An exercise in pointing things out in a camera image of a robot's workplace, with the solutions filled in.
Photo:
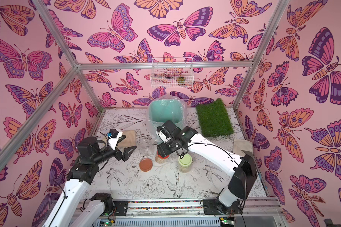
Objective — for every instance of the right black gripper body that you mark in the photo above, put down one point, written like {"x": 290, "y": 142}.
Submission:
{"x": 165, "y": 143}

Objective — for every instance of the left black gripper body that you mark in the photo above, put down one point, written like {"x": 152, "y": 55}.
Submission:
{"x": 108, "y": 154}

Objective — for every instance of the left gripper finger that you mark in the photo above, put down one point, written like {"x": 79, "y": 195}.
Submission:
{"x": 120, "y": 139}
{"x": 127, "y": 152}

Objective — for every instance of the peanut jar clear plastic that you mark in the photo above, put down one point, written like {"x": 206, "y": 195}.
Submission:
{"x": 146, "y": 147}

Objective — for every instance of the brown jar lid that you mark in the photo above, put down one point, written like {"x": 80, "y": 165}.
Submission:
{"x": 146, "y": 165}

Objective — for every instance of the red lid peanut jar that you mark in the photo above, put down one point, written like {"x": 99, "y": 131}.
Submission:
{"x": 159, "y": 159}

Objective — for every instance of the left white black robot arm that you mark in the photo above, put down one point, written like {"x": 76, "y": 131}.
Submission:
{"x": 92, "y": 152}

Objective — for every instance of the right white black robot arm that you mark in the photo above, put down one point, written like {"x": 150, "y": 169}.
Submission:
{"x": 241, "y": 169}

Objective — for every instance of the left beige cloth glove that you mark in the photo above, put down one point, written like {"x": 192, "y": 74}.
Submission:
{"x": 129, "y": 141}

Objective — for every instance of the beige cloth glove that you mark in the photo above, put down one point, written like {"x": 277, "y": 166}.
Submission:
{"x": 129, "y": 141}
{"x": 242, "y": 147}

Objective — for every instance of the green lid peanut jar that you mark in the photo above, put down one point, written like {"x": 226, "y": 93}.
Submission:
{"x": 185, "y": 163}

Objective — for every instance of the mint green trash bin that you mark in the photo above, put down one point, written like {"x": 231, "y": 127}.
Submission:
{"x": 164, "y": 110}

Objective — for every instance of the clear plastic bin liner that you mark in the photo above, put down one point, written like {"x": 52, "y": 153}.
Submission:
{"x": 150, "y": 124}

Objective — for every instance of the green artificial grass mat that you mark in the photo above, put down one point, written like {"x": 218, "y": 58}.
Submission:
{"x": 214, "y": 119}

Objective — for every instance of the right beige cloth glove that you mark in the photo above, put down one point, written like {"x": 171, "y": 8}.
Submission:
{"x": 242, "y": 147}

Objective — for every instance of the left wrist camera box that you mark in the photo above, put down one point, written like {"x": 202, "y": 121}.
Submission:
{"x": 113, "y": 137}

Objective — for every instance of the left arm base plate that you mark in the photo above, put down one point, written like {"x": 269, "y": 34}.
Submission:
{"x": 119, "y": 208}

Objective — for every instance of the white wire wall basket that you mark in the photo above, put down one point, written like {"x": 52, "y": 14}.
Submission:
{"x": 165, "y": 71}

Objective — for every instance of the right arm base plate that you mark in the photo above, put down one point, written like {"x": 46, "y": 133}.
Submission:
{"x": 213, "y": 207}

